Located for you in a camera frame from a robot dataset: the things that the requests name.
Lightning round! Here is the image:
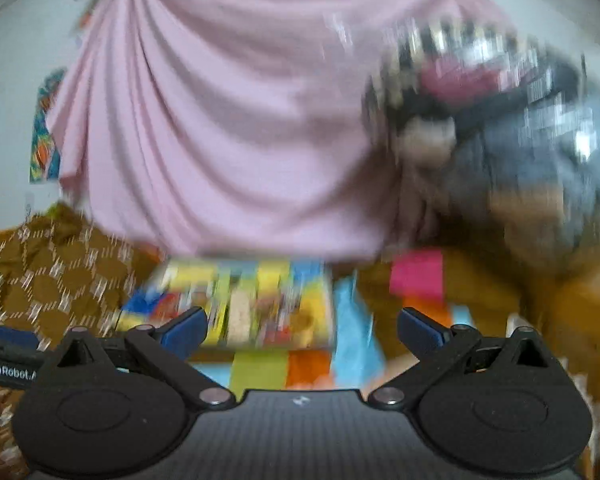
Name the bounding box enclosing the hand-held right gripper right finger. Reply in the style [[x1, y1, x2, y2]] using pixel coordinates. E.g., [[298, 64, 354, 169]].
[[369, 306, 561, 408]]

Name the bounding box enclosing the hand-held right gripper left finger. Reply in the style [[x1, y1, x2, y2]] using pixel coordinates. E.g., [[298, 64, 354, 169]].
[[45, 306, 238, 408]]

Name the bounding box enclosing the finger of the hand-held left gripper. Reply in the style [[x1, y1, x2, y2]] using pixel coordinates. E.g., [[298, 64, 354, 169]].
[[0, 324, 43, 352]]

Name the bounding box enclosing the pile of colourful snack packets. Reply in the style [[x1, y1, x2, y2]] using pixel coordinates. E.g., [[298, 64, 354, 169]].
[[125, 260, 333, 347]]

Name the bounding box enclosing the colourful printed blanket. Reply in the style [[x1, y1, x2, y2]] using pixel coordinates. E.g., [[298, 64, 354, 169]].
[[190, 250, 600, 480]]

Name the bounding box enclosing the brown patterned cloth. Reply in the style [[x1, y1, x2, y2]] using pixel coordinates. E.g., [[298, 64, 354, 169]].
[[0, 202, 153, 348]]

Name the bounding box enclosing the pink cloth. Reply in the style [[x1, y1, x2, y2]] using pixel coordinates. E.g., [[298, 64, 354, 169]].
[[45, 0, 511, 263]]

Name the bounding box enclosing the black beige patterned bag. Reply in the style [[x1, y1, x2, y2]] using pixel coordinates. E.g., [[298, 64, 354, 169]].
[[361, 17, 600, 281]]

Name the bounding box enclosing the colourful wall poster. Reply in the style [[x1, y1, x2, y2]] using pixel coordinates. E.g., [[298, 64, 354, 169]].
[[29, 67, 67, 185]]

